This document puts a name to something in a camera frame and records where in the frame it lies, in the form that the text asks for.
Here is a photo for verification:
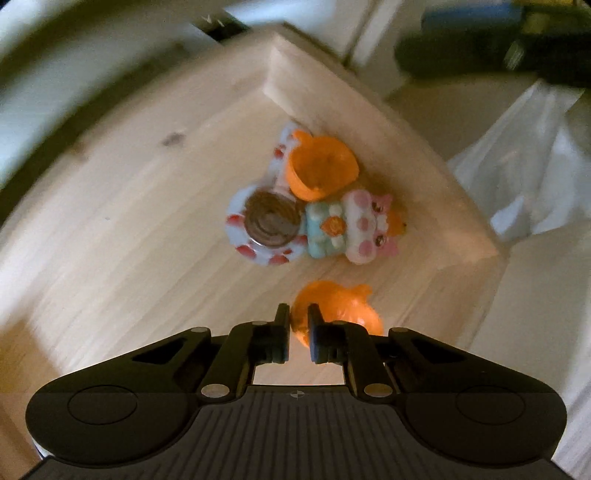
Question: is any pastel cat toy figure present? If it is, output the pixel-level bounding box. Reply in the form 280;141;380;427
304;191;408;265

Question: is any brown swirl toy plate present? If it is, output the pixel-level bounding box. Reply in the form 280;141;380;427
225;182;308;268

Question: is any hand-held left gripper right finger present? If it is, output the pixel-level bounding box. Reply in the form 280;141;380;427
307;303;462;401

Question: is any wooden box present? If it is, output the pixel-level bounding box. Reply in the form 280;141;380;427
0;21;509;467

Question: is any white plastic bag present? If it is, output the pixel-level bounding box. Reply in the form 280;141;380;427
447;78;591;244

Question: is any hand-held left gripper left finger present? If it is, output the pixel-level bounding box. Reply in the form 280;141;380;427
131;303;291;405

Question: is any orange capsule half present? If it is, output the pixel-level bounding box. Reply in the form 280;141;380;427
291;280;385;350
283;128;360;202

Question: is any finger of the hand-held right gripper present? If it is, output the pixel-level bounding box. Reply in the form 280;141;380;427
421;1;526;32
396;28;513;81

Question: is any white red dotted toy plate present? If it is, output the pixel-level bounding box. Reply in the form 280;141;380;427
270;122;302;186

